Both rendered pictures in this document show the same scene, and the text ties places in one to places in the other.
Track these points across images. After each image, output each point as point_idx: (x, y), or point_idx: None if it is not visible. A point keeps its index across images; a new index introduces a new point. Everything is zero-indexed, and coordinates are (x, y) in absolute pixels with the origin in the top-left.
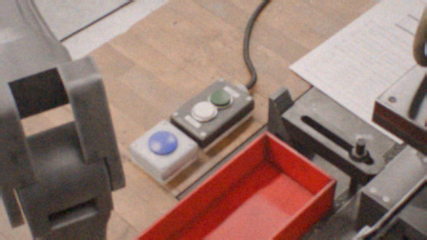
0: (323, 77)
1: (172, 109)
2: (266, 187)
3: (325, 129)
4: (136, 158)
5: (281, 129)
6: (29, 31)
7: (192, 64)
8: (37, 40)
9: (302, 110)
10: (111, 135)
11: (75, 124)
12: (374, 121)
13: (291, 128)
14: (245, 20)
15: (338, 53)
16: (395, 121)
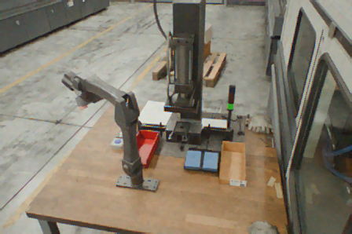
0: (142, 121)
1: (113, 137)
2: (144, 141)
3: (151, 125)
4: (112, 147)
5: (141, 129)
6: (118, 90)
7: (111, 129)
8: (120, 91)
9: (144, 123)
10: (137, 104)
11: (132, 102)
12: (164, 111)
13: (144, 127)
14: None
15: (142, 116)
16: (168, 108)
